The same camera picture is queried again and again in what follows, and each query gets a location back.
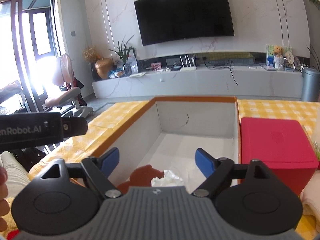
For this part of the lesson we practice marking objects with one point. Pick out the yellow checked tablecloth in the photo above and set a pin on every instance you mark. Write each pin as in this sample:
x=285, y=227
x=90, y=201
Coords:
x=120, y=112

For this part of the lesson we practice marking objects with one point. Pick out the gold vase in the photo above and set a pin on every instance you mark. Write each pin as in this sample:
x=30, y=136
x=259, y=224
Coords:
x=103, y=68

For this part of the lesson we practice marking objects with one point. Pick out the green plant in glass vase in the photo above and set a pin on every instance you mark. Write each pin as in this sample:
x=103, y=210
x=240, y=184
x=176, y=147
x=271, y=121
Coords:
x=125, y=55

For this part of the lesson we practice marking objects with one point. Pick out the white plastic bag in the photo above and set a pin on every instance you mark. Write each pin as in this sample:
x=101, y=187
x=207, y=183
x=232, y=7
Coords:
x=133, y=63

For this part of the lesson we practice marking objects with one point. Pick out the person's left hand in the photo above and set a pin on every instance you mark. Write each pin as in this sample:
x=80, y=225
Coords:
x=3, y=206

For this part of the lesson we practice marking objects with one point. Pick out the white marble tv cabinet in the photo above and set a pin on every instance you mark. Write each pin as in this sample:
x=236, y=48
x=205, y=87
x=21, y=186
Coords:
x=200, y=82

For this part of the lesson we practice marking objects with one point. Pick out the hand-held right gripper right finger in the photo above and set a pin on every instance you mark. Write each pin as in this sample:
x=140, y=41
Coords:
x=203, y=161

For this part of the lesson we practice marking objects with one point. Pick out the snake plant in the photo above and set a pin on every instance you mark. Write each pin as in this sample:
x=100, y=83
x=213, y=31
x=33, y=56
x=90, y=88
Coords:
x=315, y=57

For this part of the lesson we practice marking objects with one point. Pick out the yellow plush toy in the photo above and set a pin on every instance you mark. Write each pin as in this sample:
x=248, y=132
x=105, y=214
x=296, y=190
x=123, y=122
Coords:
x=7, y=221

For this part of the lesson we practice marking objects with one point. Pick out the dark framed glass door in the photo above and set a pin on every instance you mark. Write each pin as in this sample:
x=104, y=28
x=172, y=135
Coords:
x=30, y=55

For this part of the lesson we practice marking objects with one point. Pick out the pink desk chair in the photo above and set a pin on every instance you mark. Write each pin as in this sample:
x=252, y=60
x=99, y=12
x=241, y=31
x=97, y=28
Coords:
x=62, y=97

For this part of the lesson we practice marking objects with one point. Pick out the brown plush toy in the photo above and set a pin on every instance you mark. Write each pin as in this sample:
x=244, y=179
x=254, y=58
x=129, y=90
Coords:
x=140, y=176

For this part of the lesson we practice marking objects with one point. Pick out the cream fluffy towel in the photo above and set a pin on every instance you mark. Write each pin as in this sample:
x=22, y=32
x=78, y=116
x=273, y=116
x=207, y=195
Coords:
x=311, y=200

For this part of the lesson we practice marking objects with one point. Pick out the white tissue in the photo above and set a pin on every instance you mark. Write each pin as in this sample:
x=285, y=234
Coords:
x=167, y=178

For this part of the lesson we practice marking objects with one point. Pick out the pink tissue box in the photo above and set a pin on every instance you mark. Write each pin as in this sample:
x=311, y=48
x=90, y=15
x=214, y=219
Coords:
x=156, y=66

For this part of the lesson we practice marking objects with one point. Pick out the round paper fan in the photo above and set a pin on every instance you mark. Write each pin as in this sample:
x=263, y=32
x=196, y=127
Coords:
x=290, y=57

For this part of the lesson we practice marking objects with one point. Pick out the black wall television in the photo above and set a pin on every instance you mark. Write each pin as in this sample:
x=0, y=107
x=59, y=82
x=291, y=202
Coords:
x=185, y=13

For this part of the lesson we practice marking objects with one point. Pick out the grey trash can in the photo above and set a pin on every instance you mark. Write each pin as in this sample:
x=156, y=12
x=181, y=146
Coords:
x=310, y=85

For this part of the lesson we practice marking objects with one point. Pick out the green picture card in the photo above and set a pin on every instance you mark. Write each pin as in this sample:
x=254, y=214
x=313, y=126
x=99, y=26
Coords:
x=270, y=55

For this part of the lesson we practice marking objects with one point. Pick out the brown teddy bear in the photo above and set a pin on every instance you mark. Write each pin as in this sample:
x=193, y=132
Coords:
x=278, y=55

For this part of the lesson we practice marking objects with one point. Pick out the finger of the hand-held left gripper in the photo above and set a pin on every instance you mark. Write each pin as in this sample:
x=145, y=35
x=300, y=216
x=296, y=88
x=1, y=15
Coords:
x=76, y=127

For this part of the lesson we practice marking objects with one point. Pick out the yellow patterned cloth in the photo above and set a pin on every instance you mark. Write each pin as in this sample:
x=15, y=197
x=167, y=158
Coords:
x=230, y=56

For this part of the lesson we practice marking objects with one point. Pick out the dried golden flowers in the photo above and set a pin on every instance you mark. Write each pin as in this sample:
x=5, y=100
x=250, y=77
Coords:
x=90, y=53

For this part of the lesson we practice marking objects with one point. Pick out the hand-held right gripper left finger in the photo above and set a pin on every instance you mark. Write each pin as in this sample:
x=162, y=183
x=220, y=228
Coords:
x=110, y=160

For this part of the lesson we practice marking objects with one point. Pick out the beige ribbed cloth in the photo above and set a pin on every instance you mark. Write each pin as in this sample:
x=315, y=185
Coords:
x=12, y=167

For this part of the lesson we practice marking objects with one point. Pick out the red box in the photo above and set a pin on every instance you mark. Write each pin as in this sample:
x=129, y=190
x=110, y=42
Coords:
x=275, y=142

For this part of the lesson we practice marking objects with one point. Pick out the orange and white cardboard box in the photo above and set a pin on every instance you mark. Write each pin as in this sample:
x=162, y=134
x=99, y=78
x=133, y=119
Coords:
x=195, y=115

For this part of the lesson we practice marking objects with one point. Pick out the white router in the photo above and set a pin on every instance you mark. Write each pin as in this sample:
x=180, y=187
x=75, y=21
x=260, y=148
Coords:
x=188, y=66

